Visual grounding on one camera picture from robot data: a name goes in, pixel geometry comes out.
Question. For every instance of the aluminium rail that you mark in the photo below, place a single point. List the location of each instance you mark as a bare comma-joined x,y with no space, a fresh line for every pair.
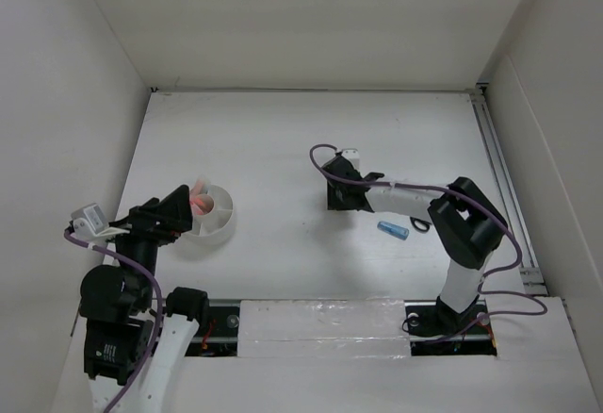
529,269

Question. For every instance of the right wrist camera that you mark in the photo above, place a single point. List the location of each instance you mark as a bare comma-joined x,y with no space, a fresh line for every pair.
352,155

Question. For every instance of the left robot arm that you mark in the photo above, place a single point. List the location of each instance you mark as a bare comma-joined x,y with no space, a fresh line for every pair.
136,335

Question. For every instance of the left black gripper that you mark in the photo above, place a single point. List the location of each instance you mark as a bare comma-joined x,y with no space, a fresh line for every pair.
174,214

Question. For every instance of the brown orange marker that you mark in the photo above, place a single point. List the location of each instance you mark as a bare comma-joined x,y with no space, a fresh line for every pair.
201,205

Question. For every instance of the blue correction tape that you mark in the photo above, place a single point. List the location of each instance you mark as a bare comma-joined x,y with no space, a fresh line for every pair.
394,230

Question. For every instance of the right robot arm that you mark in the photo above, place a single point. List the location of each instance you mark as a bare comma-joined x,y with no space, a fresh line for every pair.
468,225

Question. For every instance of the orange highlighter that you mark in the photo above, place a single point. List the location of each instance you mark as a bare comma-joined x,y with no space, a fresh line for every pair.
201,186

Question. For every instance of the black handled scissors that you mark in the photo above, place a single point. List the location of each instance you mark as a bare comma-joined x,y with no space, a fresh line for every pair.
420,226

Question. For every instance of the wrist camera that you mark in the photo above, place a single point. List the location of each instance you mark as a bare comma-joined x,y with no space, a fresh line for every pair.
352,155
89,223

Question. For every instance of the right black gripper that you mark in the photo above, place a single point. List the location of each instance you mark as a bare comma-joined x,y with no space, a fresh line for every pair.
332,200

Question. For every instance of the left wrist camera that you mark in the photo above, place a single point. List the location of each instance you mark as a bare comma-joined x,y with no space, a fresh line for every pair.
89,223

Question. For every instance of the white divided round container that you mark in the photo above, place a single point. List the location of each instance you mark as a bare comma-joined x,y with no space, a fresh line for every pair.
217,226

